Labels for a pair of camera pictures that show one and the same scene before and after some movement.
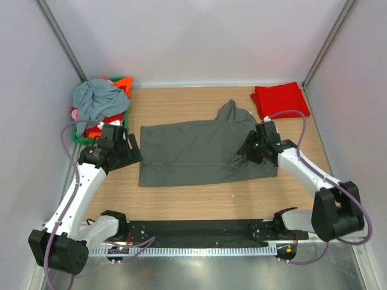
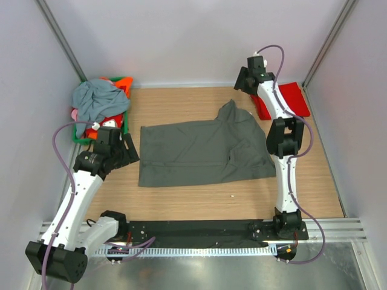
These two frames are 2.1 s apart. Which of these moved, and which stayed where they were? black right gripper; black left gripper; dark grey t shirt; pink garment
Moved: black right gripper
Stayed: black left gripper; pink garment; dark grey t shirt
